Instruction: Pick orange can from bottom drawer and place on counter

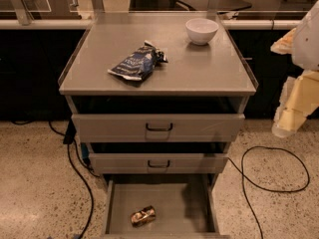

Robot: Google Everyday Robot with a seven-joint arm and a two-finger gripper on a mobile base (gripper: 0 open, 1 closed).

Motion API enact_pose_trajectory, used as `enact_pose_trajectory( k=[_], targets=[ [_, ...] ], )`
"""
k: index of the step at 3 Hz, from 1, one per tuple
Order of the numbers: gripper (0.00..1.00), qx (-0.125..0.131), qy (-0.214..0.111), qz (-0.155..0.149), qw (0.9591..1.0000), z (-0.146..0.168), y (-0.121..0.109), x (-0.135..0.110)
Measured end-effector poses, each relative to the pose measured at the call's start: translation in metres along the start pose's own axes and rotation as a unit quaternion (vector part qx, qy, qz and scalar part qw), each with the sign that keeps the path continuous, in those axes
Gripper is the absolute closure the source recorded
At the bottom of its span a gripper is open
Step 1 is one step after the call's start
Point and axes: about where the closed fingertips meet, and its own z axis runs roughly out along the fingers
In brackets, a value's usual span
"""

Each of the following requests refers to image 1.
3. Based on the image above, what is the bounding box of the black cable right floor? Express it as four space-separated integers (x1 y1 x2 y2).
227 145 311 239

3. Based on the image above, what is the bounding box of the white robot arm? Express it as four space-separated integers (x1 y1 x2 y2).
270 1 319 137

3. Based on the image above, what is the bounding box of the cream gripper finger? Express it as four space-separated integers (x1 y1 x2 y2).
270 28 296 55
271 119 301 138

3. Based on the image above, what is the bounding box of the black cable floor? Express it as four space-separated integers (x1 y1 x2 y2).
9 119 101 239
227 145 311 239

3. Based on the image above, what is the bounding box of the blue chip bag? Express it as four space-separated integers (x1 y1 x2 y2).
108 41 167 82

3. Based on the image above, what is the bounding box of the black office chair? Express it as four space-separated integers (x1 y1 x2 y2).
168 0 252 12

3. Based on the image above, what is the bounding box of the grey drawer cabinet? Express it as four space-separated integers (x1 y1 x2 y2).
57 11 259 184

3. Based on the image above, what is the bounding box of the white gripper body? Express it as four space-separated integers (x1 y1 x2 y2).
274 70 319 125

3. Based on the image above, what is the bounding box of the grey top drawer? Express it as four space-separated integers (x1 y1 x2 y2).
72 114 244 143

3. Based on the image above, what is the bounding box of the white horizontal rail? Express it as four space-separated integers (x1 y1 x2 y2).
0 20 300 30

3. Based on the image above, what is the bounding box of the grey middle drawer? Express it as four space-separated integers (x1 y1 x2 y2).
89 153 227 174

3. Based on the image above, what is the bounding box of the black cable left floor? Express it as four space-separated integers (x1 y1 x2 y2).
9 119 101 239

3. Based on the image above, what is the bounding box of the white bowl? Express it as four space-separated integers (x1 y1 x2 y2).
185 18 219 45

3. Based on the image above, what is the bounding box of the grey open bottom drawer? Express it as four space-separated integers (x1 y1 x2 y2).
101 176 230 239

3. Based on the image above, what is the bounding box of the black power adapter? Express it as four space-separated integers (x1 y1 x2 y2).
63 119 76 144

